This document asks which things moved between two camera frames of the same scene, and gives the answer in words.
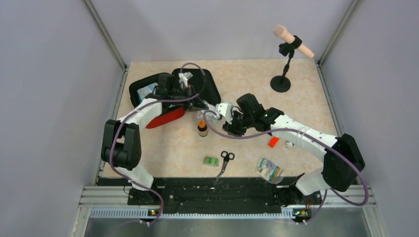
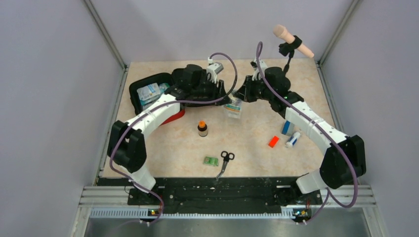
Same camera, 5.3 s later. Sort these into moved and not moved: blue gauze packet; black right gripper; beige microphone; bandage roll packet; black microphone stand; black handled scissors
Moved: black right gripper; bandage roll packet
Not moved: black handled scissors; blue gauze packet; beige microphone; black microphone stand
